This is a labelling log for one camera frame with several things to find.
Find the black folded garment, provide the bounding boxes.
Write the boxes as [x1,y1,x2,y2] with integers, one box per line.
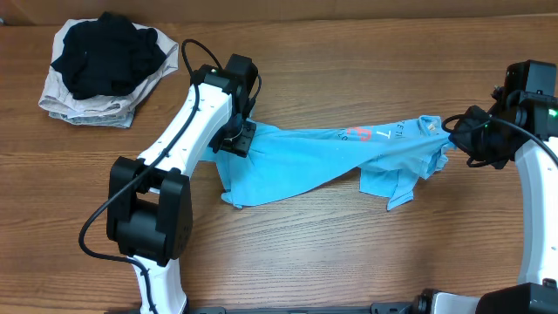
[51,12,166,100]

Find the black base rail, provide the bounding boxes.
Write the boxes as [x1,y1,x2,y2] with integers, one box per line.
[182,302,412,314]

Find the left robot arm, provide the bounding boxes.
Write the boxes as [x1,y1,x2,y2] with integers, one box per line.
[106,54,261,313]

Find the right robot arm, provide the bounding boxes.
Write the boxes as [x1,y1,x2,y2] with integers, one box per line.
[384,60,557,314]

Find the light blue printed t-shirt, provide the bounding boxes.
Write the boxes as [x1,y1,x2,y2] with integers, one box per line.
[202,115,454,209]

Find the beige folded garment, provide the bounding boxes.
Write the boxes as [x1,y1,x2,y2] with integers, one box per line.
[38,28,179,118]

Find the grey folded garment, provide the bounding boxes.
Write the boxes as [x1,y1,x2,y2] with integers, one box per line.
[49,110,135,128]

